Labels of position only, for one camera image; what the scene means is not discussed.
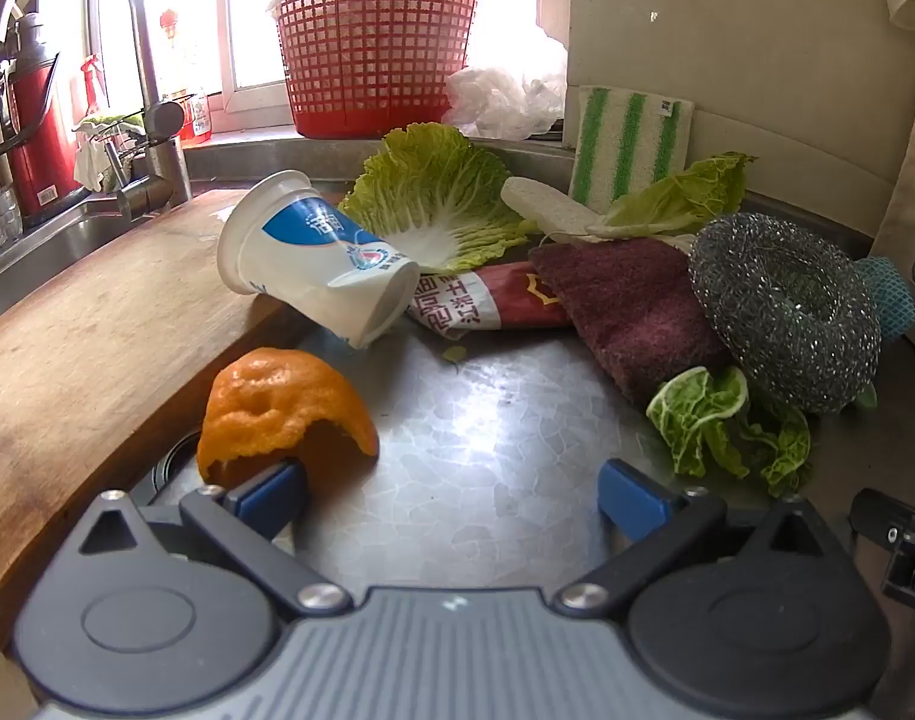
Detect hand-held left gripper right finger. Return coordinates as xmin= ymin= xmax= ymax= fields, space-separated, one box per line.
xmin=553 ymin=457 xmax=841 ymax=620

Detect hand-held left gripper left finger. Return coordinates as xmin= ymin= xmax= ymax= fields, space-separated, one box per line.
xmin=74 ymin=461 xmax=353 ymax=616

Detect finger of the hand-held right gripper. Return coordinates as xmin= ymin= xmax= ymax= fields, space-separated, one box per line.
xmin=849 ymin=487 xmax=915 ymax=616

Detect orange peel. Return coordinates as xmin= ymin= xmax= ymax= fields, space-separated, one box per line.
xmin=196 ymin=349 xmax=381 ymax=488

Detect small ruffled cabbage leaf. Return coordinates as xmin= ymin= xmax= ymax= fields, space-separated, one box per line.
xmin=646 ymin=366 xmax=812 ymax=497

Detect red snack wrapper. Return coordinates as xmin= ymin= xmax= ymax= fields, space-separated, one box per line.
xmin=408 ymin=261 xmax=578 ymax=338

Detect large napa cabbage leaf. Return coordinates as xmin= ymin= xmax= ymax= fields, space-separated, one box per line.
xmin=337 ymin=122 xmax=537 ymax=275

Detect red plastic mesh basket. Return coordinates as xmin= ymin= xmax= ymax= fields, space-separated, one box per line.
xmin=260 ymin=0 xmax=499 ymax=140

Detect metal drain cover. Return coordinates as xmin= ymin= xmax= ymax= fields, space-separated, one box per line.
xmin=127 ymin=427 xmax=226 ymax=511

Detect maroon scouring pad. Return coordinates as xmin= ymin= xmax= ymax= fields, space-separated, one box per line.
xmin=528 ymin=236 xmax=736 ymax=410

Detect wooden cutting board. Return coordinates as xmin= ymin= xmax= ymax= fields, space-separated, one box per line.
xmin=0 ymin=187 xmax=346 ymax=650

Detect steel wool scrubber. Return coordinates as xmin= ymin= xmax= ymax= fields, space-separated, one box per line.
xmin=688 ymin=214 xmax=883 ymax=415

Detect white blue yogurt cup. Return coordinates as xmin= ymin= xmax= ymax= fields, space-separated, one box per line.
xmin=217 ymin=170 xmax=421 ymax=350

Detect teal mesh scrubber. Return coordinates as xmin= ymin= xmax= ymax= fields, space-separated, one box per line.
xmin=851 ymin=256 xmax=915 ymax=342

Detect pale green cabbage leaf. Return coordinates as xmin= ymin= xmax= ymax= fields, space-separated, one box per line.
xmin=588 ymin=152 xmax=758 ymax=241

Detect steel sink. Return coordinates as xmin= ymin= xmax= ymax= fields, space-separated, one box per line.
xmin=0 ymin=191 xmax=196 ymax=331

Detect green striped cleaning cloth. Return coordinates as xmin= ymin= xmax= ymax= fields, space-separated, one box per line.
xmin=566 ymin=85 xmax=694 ymax=211

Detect white dish cloth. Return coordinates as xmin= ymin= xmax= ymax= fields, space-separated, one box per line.
xmin=73 ymin=124 xmax=139 ymax=192

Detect orange detergent bottle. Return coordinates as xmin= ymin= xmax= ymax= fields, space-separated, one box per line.
xmin=161 ymin=86 xmax=214 ymax=147

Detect clear glass cup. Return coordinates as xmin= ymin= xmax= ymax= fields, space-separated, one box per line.
xmin=0 ymin=187 xmax=23 ymax=248

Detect green sponge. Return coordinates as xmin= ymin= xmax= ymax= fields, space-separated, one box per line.
xmin=74 ymin=111 xmax=147 ymax=130

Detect crumpled white plastic bag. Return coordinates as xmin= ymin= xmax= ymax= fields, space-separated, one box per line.
xmin=446 ymin=22 xmax=571 ymax=140

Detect red thermos flask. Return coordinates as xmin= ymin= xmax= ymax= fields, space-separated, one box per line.
xmin=0 ymin=11 xmax=87 ymax=218

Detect red spray bottle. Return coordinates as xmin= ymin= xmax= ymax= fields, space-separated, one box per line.
xmin=78 ymin=52 xmax=109 ymax=117

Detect steel kitchen faucet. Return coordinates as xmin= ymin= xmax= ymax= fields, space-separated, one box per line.
xmin=0 ymin=0 xmax=196 ymax=222

